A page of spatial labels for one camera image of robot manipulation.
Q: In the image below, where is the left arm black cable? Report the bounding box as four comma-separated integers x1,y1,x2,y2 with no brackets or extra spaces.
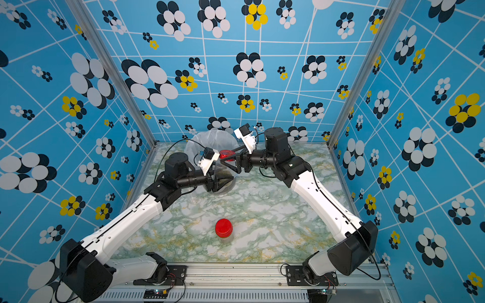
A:
54,138,211,303

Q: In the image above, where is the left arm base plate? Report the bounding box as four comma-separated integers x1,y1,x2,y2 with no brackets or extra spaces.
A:
133,265,188,286

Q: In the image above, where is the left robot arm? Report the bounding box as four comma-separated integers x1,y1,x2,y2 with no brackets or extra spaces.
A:
59,152,234,302

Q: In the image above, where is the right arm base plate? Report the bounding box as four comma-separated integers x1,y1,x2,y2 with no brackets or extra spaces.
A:
280,263,338,288

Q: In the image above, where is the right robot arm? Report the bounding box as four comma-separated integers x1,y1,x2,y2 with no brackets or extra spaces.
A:
221,124,378,280

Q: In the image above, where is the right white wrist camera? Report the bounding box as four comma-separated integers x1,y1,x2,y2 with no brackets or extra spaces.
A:
234,123,256,154

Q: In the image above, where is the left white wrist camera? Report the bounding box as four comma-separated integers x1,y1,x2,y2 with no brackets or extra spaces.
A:
197,147,220,175

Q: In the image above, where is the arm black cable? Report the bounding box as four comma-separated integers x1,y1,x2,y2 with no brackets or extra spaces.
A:
54,138,211,303
257,130,381,281

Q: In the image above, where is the white bin liner bag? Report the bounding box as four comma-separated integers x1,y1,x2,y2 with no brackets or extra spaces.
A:
184,130,239,169

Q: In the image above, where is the aluminium front rail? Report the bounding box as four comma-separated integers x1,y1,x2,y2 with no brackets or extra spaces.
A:
95,263,400,302

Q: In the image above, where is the aluminium corner post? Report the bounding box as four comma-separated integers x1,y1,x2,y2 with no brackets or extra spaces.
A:
327,0,406,149
66,1,156,148

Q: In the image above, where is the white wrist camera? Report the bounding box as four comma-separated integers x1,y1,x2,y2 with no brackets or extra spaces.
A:
234,123,256,154
197,147,220,175

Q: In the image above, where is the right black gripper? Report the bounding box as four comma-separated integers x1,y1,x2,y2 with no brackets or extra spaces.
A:
222,144,279,175

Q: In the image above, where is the circuit board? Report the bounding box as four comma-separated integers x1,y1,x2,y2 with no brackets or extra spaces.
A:
307,289,336,303
143,289,169,300

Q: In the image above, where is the right circuit board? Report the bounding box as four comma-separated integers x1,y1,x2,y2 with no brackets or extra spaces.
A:
307,289,336,303

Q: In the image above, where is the grey trash bin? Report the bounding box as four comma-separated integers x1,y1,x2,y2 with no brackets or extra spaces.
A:
208,180,236,195

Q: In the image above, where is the left aluminium corner post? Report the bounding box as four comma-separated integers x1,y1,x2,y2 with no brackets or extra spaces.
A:
66,1,156,148

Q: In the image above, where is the left circuit board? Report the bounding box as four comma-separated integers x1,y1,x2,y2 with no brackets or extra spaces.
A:
143,289,169,300

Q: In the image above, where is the red-lid jar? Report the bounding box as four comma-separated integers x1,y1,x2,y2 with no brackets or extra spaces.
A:
214,151,236,181
215,218,233,242

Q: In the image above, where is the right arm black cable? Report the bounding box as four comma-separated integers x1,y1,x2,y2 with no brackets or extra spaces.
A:
257,130,381,281

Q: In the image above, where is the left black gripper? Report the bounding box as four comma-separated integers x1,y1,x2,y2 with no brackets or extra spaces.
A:
178,161,234,191

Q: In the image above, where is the right aluminium corner post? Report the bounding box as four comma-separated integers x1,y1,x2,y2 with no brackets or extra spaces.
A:
327,0,406,149

